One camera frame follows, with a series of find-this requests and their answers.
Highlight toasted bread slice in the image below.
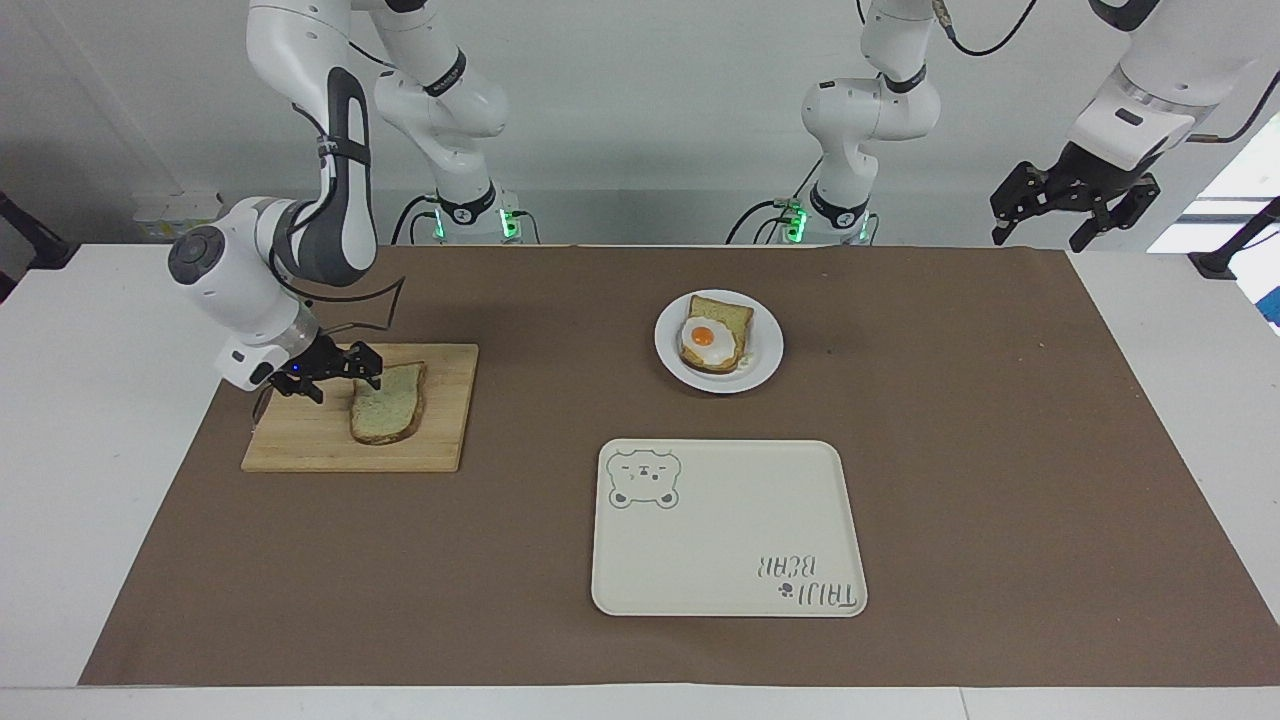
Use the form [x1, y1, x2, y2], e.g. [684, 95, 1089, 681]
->
[679, 294, 757, 376]

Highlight cream tray with bear print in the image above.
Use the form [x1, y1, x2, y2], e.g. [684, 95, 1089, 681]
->
[590, 438, 869, 619]

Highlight black stand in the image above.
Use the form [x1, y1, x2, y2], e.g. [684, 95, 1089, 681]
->
[0, 188, 79, 303]
[1188, 194, 1280, 282]

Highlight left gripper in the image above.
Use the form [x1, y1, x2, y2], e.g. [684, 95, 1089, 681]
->
[989, 141, 1163, 254]

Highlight round white plate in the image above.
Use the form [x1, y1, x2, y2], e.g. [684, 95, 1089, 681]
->
[654, 289, 786, 395]

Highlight fried egg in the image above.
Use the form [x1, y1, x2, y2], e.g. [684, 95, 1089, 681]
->
[680, 313, 742, 370]

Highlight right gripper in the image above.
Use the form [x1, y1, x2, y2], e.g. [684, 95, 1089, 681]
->
[268, 333, 386, 405]

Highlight plain bread slice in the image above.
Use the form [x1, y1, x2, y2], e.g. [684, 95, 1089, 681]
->
[348, 362, 429, 447]

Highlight black cable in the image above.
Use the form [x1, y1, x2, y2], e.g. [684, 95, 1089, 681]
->
[1188, 92, 1280, 147]
[252, 268, 407, 423]
[934, 0, 1041, 58]
[725, 198, 804, 246]
[389, 194, 443, 247]

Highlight wooden cutting board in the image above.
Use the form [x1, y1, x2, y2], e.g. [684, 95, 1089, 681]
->
[241, 343, 480, 474]

